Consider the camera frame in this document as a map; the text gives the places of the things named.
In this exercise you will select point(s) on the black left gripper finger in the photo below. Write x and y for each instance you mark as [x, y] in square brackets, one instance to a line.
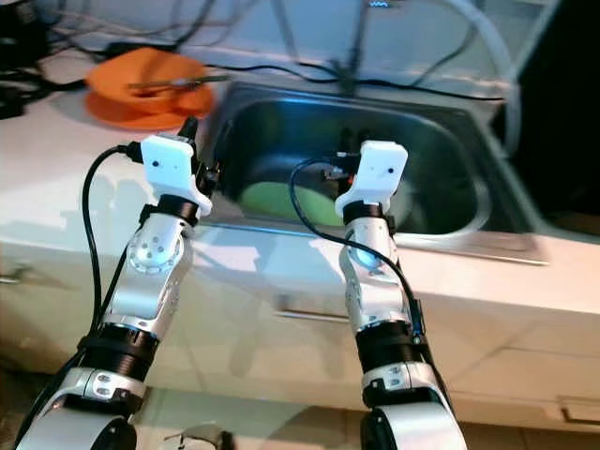
[188, 129]

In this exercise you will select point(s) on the long slim utensil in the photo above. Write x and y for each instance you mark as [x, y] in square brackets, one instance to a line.
[178, 84]

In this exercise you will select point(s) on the orange bowl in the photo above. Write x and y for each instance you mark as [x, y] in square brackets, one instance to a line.
[136, 67]

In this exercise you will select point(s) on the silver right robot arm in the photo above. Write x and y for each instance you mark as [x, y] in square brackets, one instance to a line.
[380, 291]

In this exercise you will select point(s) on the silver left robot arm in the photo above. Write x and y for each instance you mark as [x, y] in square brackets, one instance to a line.
[145, 281]

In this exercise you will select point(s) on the green plate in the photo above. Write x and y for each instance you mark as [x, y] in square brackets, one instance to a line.
[281, 202]

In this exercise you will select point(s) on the orange plate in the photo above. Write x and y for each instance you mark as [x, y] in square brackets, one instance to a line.
[112, 112]

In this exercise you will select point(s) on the stainless steel sink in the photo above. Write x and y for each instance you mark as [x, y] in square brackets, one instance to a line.
[441, 141]

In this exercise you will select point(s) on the dark metal faucet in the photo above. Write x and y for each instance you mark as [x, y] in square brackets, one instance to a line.
[356, 56]

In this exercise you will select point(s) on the black electronic device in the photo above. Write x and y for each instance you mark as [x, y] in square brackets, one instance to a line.
[23, 37]

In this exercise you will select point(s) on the black appliance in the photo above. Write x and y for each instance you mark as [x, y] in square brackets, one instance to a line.
[562, 94]

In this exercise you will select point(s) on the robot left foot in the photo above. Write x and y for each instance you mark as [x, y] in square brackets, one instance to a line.
[197, 441]

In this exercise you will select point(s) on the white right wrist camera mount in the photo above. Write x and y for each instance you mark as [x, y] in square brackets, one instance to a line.
[380, 173]

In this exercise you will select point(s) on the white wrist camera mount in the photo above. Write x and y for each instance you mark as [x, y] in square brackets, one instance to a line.
[169, 169]
[380, 173]

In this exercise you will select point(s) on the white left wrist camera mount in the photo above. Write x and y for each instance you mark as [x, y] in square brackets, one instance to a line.
[169, 169]

